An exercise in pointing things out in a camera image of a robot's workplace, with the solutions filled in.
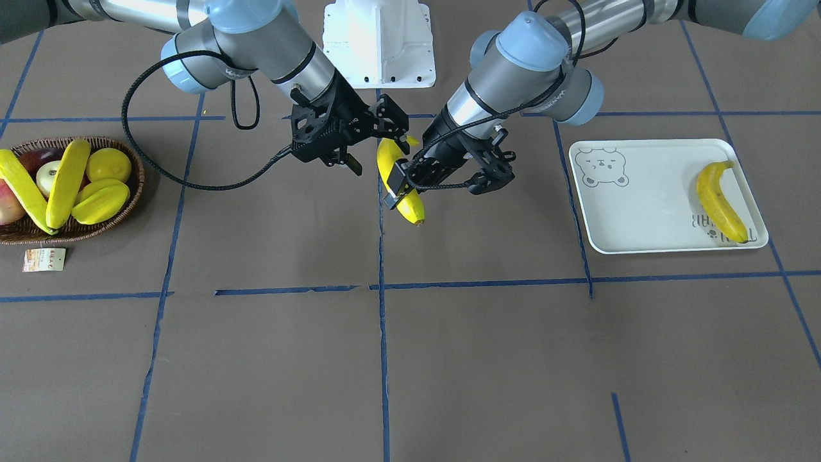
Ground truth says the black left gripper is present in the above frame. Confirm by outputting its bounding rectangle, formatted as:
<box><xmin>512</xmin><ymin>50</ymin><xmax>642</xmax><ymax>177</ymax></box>
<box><xmin>384</xmin><ymin>110</ymin><xmax>475</xmax><ymax>210</ymax></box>

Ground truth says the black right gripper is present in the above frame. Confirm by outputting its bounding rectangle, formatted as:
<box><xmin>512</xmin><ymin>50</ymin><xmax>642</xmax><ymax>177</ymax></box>
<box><xmin>290</xmin><ymin>81</ymin><xmax>376</xmax><ymax>176</ymax></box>

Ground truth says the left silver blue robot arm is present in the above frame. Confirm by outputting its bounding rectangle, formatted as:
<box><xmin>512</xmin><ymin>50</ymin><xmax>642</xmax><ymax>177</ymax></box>
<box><xmin>381</xmin><ymin>1</ymin><xmax>818</xmax><ymax>209</ymax></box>

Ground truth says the white rectangular tray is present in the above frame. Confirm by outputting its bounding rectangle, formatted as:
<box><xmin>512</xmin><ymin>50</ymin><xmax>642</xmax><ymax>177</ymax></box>
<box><xmin>569</xmin><ymin>139</ymin><xmax>770</xmax><ymax>254</ymax></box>

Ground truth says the yellow banana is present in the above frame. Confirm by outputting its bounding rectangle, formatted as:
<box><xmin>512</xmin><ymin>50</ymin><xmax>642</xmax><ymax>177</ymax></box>
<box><xmin>695</xmin><ymin>160</ymin><xmax>750</xmax><ymax>244</ymax></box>
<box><xmin>377</xmin><ymin>139</ymin><xmax>425</xmax><ymax>226</ymax></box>
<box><xmin>1</xmin><ymin>149</ymin><xmax>58</xmax><ymax>235</ymax></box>
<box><xmin>45</xmin><ymin>138</ymin><xmax>91</xmax><ymax>229</ymax></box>

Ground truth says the pale green red apple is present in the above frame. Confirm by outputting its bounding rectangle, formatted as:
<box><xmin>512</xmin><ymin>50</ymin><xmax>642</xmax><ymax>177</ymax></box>
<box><xmin>35</xmin><ymin>160</ymin><xmax>60</xmax><ymax>198</ymax></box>

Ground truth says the paper price tag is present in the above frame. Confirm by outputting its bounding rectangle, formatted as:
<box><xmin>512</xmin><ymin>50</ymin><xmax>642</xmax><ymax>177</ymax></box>
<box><xmin>22</xmin><ymin>248</ymin><xmax>67</xmax><ymax>274</ymax></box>

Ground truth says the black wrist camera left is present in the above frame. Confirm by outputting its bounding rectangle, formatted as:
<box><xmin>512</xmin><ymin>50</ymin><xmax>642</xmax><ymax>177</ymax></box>
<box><xmin>466</xmin><ymin>125</ymin><xmax>516</xmax><ymax>195</ymax></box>

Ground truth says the pink red apple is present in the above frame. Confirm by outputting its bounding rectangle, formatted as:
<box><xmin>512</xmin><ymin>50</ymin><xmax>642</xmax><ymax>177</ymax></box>
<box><xmin>0</xmin><ymin>179</ymin><xmax>27</xmax><ymax>226</ymax></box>

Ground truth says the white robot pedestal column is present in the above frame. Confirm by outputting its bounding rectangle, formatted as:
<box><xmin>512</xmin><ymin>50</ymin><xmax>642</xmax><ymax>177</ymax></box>
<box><xmin>322</xmin><ymin>1</ymin><xmax>437</xmax><ymax>89</ymax></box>

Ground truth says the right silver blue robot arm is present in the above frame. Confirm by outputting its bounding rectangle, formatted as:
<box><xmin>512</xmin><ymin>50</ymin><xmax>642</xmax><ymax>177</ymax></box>
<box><xmin>1</xmin><ymin>1</ymin><xmax>376</xmax><ymax>175</ymax></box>

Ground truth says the yellow starfruit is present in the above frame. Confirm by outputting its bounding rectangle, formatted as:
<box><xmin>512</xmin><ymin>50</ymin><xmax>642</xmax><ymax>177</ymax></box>
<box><xmin>71</xmin><ymin>178</ymin><xmax>131</xmax><ymax>225</ymax></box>

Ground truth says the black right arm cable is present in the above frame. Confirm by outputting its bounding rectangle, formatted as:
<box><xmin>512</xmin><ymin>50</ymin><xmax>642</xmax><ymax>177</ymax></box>
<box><xmin>121</xmin><ymin>50</ymin><xmax>302</xmax><ymax>192</ymax></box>

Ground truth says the brown wicker basket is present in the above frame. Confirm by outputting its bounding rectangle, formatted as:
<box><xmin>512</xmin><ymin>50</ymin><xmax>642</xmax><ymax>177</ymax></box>
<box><xmin>1</xmin><ymin>135</ymin><xmax>146</xmax><ymax>246</ymax></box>

